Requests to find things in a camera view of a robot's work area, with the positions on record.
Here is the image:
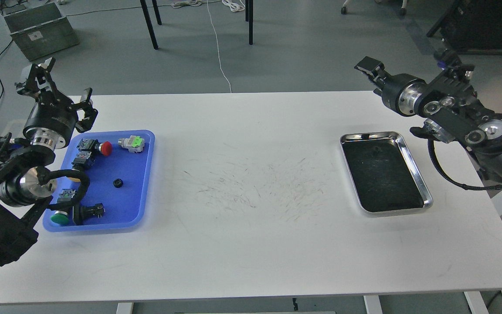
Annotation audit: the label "black equipment case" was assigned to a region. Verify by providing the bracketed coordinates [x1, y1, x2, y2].
[426, 0, 502, 54]

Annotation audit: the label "blue plastic tray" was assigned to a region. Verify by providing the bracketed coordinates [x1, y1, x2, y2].
[42, 130, 155, 232]

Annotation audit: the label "black table leg right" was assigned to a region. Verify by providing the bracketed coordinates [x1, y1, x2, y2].
[244, 0, 254, 45]

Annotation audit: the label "yellow push button switch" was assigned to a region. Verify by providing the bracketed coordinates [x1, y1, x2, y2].
[71, 150, 95, 173]

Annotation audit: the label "red push button switch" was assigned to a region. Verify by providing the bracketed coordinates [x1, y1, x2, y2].
[76, 139, 113, 157]

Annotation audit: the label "white cable on floor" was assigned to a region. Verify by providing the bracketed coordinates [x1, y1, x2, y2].
[172, 0, 246, 93]

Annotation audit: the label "green grey connector block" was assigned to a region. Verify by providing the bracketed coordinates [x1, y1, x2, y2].
[118, 135, 146, 154]

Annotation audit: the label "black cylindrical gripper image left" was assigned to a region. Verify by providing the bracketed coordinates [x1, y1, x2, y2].
[15, 57, 99, 149]

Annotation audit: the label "grey plastic crate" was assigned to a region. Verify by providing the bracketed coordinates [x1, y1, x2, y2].
[3, 3, 80, 61]

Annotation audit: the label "black table leg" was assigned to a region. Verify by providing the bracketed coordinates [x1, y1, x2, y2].
[244, 0, 254, 45]
[139, 0, 162, 50]

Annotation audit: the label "green push button switch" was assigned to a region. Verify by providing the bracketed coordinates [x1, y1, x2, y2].
[50, 189, 76, 226]

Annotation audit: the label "silver metal tray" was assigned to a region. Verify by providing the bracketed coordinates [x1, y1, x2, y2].
[340, 131, 434, 216]

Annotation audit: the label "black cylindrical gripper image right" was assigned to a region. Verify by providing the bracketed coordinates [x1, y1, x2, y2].
[354, 56, 427, 117]

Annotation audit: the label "black table leg left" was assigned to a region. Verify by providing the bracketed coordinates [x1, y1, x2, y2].
[139, 0, 162, 50]

